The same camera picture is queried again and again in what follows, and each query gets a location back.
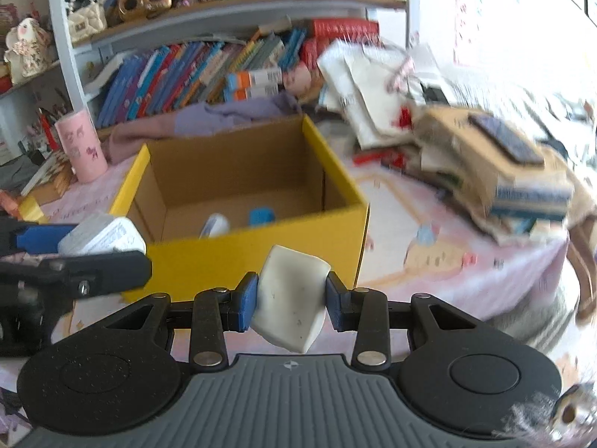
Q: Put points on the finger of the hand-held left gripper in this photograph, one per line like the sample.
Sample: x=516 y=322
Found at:
x=42 y=238
x=112 y=270

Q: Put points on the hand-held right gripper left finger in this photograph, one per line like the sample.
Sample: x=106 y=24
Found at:
x=245 y=303

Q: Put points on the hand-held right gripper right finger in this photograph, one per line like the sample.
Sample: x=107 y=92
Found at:
x=336 y=303

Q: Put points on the gold tape roll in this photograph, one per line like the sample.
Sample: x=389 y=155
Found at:
x=32 y=207

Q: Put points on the off-white soap block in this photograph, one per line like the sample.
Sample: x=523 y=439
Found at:
x=289 y=298

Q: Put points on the yellow cardboard box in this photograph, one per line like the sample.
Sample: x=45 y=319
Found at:
x=210 y=256

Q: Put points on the white spray bottle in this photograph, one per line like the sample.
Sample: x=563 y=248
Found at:
x=214 y=226

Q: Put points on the blue plastic cap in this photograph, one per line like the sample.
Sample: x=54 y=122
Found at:
x=261 y=217

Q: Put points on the pink checked tablecloth desktop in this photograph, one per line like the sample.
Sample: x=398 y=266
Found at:
x=396 y=205

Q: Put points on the pink bottle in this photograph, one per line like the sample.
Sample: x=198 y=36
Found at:
x=8 y=203

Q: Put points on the wooden chessboard box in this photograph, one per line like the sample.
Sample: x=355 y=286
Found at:
x=51 y=182

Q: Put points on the grey cloth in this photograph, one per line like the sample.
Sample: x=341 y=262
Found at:
x=18 y=172

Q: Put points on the pink cylindrical humidifier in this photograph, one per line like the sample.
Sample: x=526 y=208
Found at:
x=81 y=149

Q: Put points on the red tassel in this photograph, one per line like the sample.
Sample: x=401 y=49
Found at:
x=49 y=133

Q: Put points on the purple pink cloth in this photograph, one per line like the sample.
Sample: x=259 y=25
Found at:
x=186 y=121

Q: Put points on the white floral bag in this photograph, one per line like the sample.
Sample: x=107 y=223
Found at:
x=28 y=51

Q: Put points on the pile of brown papers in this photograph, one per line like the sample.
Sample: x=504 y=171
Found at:
x=466 y=168

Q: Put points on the row of colourful books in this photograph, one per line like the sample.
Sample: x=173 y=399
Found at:
x=163 y=79

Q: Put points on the orange white box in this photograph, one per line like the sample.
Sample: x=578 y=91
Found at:
x=252 y=93
x=252 y=77

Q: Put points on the white crinkled bag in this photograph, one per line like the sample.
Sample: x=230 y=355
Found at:
x=364 y=93

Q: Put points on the white quilted handbag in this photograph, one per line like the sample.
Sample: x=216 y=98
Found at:
x=86 y=21

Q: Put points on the pink pig plush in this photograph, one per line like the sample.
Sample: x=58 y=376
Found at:
x=298 y=79

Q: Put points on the wooden retro speaker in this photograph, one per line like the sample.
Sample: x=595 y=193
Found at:
x=144 y=0

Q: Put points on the red book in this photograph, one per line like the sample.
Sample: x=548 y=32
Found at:
x=345 y=28

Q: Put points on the white shelf unit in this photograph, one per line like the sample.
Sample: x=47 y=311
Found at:
x=224 y=18

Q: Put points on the wall poster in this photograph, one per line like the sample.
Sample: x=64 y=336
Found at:
x=503 y=18

